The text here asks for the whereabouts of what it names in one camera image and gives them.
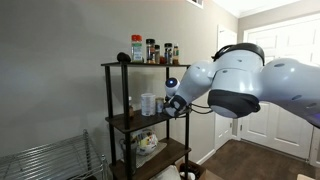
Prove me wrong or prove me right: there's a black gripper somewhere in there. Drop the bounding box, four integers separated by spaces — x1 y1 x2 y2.
162 99 175 118

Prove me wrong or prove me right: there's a small brown sauce bottle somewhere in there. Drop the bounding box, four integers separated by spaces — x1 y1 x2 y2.
128 96 135 120

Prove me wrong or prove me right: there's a black cap dark spice jar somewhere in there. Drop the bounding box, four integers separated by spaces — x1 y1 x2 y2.
163 42 174 65

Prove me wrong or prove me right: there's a short black cap spice jar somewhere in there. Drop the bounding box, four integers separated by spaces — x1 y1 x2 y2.
154 44 161 65

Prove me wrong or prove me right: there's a black cap orange spice jar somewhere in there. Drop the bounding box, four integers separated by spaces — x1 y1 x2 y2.
145 38 156 65

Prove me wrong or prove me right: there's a large red cap spice jar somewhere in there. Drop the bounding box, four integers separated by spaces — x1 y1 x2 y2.
130 34 144 64

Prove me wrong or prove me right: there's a small can gold lid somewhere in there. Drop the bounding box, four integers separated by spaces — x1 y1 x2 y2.
155 97 165 114

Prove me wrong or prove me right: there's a white round canister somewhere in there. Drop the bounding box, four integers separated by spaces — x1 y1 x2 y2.
140 93 157 117

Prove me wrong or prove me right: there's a checkered mesh mat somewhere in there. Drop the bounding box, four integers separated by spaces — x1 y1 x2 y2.
134 141 168 169

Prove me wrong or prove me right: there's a narrow white panel door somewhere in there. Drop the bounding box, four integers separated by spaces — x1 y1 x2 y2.
214 24 238 151

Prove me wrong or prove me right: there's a white plastic bag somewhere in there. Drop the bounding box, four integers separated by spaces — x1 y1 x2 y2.
150 164 182 180

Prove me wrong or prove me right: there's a black lump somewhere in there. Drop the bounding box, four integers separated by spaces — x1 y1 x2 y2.
116 51 132 63

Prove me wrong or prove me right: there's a brown cardboard box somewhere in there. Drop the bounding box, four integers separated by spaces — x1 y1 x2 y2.
175 159 216 180

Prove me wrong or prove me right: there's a white roll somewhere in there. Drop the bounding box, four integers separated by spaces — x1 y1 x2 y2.
179 171 196 180

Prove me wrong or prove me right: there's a wide white panel door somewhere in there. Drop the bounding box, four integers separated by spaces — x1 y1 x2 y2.
240 14 320 160

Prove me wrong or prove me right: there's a tan box corner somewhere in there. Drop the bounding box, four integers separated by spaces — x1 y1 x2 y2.
296 173 317 180

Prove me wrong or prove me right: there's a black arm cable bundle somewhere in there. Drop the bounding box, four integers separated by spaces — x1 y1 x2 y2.
181 102 215 116

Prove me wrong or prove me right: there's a dark wood black-post shelf unit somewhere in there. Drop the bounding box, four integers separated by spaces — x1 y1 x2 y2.
100 61 194 180

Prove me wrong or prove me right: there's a white wall vent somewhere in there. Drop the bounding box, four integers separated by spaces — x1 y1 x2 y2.
185 0 205 10

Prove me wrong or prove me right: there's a chrome wire rack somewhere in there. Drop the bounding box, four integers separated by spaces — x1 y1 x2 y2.
0 129 109 180

